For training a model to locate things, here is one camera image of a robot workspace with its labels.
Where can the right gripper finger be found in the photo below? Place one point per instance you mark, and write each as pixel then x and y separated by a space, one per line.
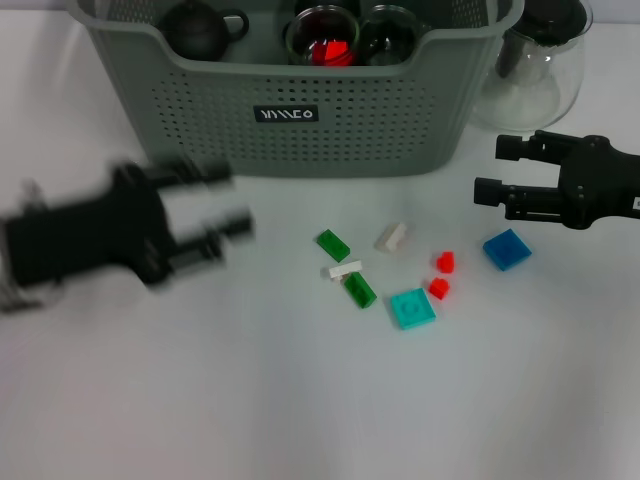
pixel 490 190
pixel 512 147

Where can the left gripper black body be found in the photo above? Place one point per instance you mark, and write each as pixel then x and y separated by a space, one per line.
pixel 90 235

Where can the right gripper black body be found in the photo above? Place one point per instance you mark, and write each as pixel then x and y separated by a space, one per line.
pixel 605 185

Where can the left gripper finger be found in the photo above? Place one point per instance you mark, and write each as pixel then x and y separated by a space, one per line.
pixel 200 177
pixel 220 232

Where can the white thin bar toy brick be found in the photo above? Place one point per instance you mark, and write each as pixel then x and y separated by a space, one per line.
pixel 342 270

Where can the dark red curved toy brick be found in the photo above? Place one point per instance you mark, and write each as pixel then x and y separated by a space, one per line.
pixel 319 54

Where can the bright red sloped toy brick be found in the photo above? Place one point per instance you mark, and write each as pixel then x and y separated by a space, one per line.
pixel 339 50

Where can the grey-green perforated storage bin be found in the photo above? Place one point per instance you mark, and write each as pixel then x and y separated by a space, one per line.
pixel 320 150

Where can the glass carafe with black lid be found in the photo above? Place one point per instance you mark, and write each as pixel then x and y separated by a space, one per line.
pixel 530 100

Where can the blue square plate brick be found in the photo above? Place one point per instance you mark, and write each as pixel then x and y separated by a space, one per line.
pixel 506 249

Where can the silver plug on left gripper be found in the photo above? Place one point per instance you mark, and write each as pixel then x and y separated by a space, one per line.
pixel 32 192

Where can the small red toy brick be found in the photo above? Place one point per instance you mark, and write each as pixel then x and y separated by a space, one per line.
pixel 438 289
pixel 444 262

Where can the white chunky toy brick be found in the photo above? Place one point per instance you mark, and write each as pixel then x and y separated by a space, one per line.
pixel 392 236

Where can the green rectangular toy brick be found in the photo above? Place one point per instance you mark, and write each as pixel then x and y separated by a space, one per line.
pixel 360 290
pixel 333 245

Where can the teal square plate brick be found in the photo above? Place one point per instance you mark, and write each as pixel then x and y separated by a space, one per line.
pixel 412 309

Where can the black clay teapot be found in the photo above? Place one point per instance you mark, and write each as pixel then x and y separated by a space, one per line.
pixel 192 32

